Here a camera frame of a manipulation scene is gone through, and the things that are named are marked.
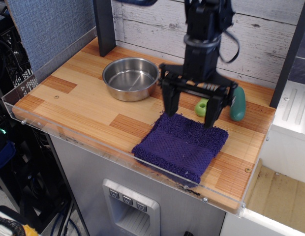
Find dark grey post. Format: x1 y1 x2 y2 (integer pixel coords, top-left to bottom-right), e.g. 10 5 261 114
269 2 305 108
93 0 116 57

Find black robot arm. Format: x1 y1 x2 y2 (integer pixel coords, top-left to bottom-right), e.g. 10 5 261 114
159 0 238 129

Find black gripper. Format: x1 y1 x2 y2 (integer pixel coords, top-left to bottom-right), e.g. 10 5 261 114
159 36 238 128

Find stainless steel pot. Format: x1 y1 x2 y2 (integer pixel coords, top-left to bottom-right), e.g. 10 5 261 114
102 58 159 102

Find dark green toy cucumber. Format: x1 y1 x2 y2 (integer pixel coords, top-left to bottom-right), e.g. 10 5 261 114
229 87 246 121

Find dark grey left post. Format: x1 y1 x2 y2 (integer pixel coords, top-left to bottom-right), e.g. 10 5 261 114
93 0 116 57

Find blue fabric panel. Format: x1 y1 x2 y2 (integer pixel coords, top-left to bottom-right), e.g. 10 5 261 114
6 0 95 71

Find purple terry cloth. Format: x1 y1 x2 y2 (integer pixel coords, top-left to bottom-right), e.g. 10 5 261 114
131 113 229 183

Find dark grey right post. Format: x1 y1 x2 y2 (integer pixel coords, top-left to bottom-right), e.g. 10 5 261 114
269 2 305 108

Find silver toy fridge cabinet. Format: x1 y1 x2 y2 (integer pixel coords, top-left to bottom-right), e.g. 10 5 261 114
52 137 225 236

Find black plastic crate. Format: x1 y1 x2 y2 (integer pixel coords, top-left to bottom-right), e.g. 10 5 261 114
0 26 32 94

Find white toy sink unit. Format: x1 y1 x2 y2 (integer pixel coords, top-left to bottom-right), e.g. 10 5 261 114
221 81 305 236

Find clear acrylic table guard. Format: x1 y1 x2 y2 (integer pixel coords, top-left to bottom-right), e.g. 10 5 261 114
3 30 275 214

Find green handled grey spatula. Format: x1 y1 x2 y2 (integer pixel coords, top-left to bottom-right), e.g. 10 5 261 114
194 83 219 117

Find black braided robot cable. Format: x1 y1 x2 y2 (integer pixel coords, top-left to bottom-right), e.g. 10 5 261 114
113 0 158 6

